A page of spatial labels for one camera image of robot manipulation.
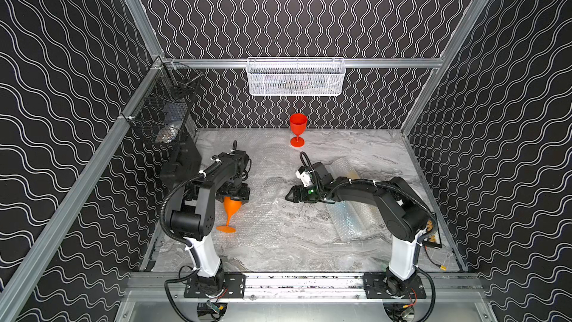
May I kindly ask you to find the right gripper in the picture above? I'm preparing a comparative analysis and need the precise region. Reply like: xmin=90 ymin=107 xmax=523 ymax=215
xmin=283 ymin=184 xmax=322 ymax=204

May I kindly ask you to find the orange plastic wine glass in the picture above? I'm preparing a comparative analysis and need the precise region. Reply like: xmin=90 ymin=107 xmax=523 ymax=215
xmin=217 ymin=197 xmax=243 ymax=233

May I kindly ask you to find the bubble orange glass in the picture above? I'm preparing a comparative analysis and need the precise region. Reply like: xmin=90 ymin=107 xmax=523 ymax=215
xmin=213 ymin=177 xmax=299 ymax=252

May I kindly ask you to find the red plastic wine glass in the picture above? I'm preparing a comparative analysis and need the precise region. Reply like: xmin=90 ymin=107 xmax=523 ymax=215
xmin=289 ymin=113 xmax=308 ymax=148

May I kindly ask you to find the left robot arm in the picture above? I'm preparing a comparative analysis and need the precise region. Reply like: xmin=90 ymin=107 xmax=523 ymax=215
xmin=159 ymin=148 xmax=251 ymax=296

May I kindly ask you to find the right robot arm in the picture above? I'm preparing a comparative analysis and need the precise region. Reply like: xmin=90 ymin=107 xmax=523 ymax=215
xmin=285 ymin=177 xmax=438 ymax=298

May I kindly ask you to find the bubble wrapped blue glass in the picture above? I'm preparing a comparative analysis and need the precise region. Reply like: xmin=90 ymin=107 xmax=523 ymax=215
xmin=326 ymin=201 xmax=387 ymax=242

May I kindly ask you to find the black speaker box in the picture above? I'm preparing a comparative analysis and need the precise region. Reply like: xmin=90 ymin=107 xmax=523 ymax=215
xmin=160 ymin=137 xmax=202 ymax=190

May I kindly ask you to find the black battery charger box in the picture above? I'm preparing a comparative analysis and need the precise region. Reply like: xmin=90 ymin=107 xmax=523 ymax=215
xmin=423 ymin=219 xmax=443 ymax=249

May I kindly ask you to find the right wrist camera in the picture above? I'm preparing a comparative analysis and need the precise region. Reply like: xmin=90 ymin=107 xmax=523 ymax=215
xmin=296 ymin=162 xmax=334 ymax=187

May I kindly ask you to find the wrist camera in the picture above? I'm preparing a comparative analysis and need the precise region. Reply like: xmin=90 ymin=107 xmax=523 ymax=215
xmin=229 ymin=150 xmax=251 ymax=176
xmin=296 ymin=162 xmax=334 ymax=187

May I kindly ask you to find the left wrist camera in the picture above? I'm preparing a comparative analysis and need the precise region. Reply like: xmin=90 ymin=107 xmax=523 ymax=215
xmin=229 ymin=150 xmax=251 ymax=176

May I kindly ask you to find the black wire mesh basket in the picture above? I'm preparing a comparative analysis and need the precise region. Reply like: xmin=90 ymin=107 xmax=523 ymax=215
xmin=128 ymin=61 xmax=205 ymax=146

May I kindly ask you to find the white wire mesh basket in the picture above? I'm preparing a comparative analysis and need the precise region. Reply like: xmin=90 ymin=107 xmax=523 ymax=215
xmin=246 ymin=57 xmax=346 ymax=96

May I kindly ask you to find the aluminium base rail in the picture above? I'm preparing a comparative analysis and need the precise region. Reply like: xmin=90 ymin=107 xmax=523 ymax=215
xmin=120 ymin=271 xmax=488 ymax=303

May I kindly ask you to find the charger cable with yellow plug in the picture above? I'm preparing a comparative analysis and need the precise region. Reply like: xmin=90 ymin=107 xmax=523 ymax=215
xmin=423 ymin=245 xmax=450 ymax=271

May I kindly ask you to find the aluminium frame corner post left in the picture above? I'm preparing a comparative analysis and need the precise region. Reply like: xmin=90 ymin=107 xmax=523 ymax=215
xmin=124 ymin=0 xmax=165 ymax=58

